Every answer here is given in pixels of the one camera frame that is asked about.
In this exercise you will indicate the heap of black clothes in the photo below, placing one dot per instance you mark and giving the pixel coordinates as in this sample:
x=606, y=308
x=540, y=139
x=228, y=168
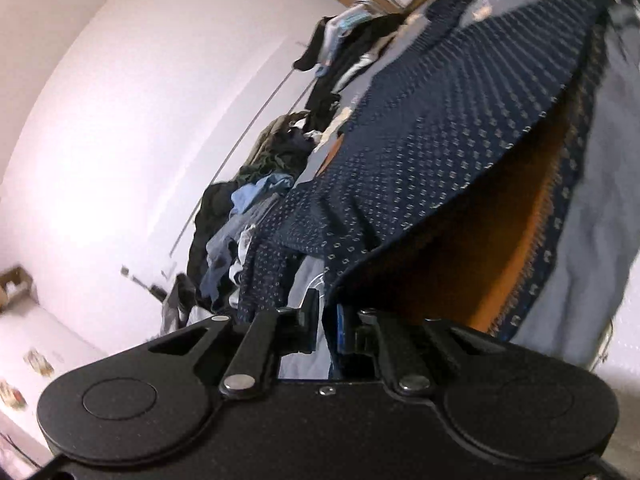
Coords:
x=350, y=55

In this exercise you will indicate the black and silver stand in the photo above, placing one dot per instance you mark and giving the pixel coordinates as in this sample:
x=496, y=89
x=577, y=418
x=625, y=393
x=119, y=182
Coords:
x=150, y=286

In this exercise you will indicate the pile of mixed clothes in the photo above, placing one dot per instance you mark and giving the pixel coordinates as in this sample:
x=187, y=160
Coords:
x=215, y=220

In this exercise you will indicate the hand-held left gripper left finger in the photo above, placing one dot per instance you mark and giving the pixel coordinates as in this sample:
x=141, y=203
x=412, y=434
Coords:
x=310, y=325

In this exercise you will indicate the small open cardboard box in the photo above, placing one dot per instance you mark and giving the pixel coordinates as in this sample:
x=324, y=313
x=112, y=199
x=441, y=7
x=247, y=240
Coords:
x=17, y=290

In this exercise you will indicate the small colourful packet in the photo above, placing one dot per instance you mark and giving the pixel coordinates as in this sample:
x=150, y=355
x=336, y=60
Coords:
x=39, y=362
x=12, y=394

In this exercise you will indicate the grey quilt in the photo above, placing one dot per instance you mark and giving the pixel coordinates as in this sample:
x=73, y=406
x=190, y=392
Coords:
x=600, y=210

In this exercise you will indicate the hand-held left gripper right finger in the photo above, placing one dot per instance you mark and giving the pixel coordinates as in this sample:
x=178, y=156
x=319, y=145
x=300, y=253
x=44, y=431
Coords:
x=343, y=327

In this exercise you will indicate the navy dotted garment orange lining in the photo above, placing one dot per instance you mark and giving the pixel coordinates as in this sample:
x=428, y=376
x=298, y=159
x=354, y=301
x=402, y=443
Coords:
x=425, y=135

